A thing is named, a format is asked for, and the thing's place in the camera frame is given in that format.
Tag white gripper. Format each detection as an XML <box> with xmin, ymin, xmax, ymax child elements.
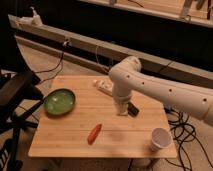
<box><xmin>113</xmin><ymin>94</ymin><xmax>132</xmax><ymax>116</ymax></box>

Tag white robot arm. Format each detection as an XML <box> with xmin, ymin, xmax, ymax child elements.
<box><xmin>109</xmin><ymin>56</ymin><xmax>213</xmax><ymax>127</ymax></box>

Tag black rectangular block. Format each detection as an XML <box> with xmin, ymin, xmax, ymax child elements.
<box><xmin>128</xmin><ymin>102</ymin><xmax>139</xmax><ymax>117</ymax></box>

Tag wooden table board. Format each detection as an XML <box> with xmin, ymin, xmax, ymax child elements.
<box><xmin>29</xmin><ymin>76</ymin><xmax>177</xmax><ymax>158</ymax></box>

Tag white paper cup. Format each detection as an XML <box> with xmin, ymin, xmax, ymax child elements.
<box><xmin>150</xmin><ymin>128</ymin><xmax>172</xmax><ymax>152</ymax></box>

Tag green bowl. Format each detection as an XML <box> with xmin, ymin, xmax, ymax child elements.
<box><xmin>44</xmin><ymin>88</ymin><xmax>76</xmax><ymax>116</ymax></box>

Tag long wooden beam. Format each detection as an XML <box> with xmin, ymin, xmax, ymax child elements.
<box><xmin>9</xmin><ymin>15</ymin><xmax>213</xmax><ymax>89</ymax></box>

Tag black office chair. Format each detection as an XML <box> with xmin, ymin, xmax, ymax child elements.
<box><xmin>0</xmin><ymin>71</ymin><xmax>44</xmax><ymax>171</ymax></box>

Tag white spray bottle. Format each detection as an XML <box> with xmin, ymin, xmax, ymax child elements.
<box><xmin>31</xmin><ymin>7</ymin><xmax>43</xmax><ymax>26</ymax></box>

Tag black floor cables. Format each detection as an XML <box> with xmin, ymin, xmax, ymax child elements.
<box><xmin>164</xmin><ymin>106</ymin><xmax>213</xmax><ymax>171</ymax></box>

